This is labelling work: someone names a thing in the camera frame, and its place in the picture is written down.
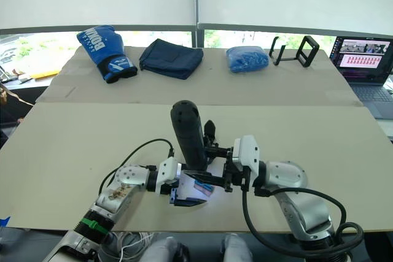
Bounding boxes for blue plastic bag bundle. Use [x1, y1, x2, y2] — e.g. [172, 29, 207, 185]
[225, 45, 270, 75]

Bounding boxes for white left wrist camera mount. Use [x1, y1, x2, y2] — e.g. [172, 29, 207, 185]
[156, 156, 182, 196]

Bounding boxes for grey window frame post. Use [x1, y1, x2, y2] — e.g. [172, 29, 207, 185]
[195, 29, 206, 49]

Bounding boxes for grey rounded shape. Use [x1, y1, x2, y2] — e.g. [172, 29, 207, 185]
[221, 233, 254, 262]
[137, 235, 190, 262]

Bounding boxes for large beige cardboard sheet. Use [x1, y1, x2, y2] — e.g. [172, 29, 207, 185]
[0, 101, 393, 234]

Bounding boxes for black rectangular frame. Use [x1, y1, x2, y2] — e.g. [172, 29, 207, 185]
[297, 35, 321, 69]

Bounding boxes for white paper sheet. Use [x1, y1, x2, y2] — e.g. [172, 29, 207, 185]
[177, 163, 230, 209]

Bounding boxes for blue boxing glove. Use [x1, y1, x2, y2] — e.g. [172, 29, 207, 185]
[76, 25, 138, 85]

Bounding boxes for open laptop computer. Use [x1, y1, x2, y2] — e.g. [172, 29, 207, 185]
[329, 36, 393, 119]

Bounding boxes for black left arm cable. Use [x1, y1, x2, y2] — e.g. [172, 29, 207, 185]
[98, 138, 176, 196]

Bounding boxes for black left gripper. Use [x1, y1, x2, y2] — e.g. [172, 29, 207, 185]
[159, 180, 208, 209]

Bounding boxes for small blue screw box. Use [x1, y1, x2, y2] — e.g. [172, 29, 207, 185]
[193, 181, 214, 197]

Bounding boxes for thin white cable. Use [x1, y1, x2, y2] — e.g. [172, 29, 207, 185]
[118, 231, 155, 260]

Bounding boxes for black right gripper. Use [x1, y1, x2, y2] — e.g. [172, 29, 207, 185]
[183, 146, 250, 194]

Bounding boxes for black wire phone stand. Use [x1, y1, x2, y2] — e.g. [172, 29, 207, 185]
[268, 36, 303, 67]

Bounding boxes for person in dark clothing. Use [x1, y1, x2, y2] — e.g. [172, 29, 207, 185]
[0, 82, 35, 150]

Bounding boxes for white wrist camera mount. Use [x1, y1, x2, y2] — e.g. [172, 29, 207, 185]
[232, 134, 260, 188]
[156, 156, 182, 196]

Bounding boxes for creased brown cardboard sheet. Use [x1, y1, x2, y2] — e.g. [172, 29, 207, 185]
[34, 45, 365, 108]

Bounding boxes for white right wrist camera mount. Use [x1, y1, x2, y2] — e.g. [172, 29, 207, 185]
[232, 134, 260, 188]

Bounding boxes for black pointed finger piece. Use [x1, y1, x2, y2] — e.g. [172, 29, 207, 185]
[204, 119, 217, 140]

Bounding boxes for folded navy cloth bag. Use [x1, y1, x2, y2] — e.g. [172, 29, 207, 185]
[138, 38, 204, 81]

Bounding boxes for yellow envelope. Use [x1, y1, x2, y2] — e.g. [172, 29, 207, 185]
[29, 69, 60, 81]

